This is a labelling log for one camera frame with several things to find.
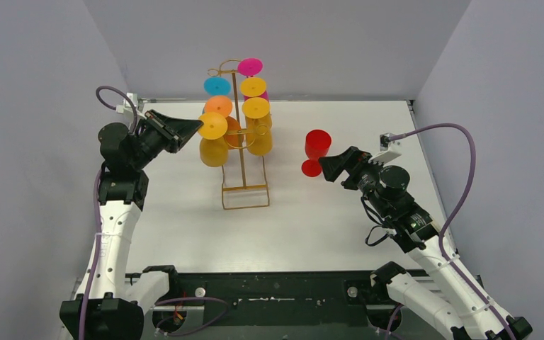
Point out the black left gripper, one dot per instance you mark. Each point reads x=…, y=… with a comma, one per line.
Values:
x=163, y=129

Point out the orange wine glass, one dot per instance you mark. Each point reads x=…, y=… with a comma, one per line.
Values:
x=223, y=105

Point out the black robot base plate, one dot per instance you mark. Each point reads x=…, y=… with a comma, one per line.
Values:
x=269, y=299

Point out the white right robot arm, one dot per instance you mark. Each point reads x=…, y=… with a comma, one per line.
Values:
x=466, y=310

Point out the gold wire glass rack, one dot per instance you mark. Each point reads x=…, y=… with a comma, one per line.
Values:
x=245, y=183

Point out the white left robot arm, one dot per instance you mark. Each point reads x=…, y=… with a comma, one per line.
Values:
x=103, y=308

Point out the blue wine glass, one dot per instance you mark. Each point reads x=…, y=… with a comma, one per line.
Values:
x=217, y=86

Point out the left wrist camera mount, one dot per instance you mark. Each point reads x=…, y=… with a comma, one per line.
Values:
x=125, y=108

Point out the red wine glass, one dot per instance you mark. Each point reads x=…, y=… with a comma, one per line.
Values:
x=317, y=144

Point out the magenta wine glass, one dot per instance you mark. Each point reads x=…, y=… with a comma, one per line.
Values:
x=251, y=67

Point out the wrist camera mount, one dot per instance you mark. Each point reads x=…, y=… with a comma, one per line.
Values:
x=125, y=108
x=390, y=149

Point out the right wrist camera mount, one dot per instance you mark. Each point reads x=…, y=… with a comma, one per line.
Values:
x=390, y=149

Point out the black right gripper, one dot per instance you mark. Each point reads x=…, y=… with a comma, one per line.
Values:
x=354, y=160

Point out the yellow wine glass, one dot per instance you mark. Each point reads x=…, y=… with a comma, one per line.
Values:
x=258, y=121
x=253, y=87
x=213, y=149

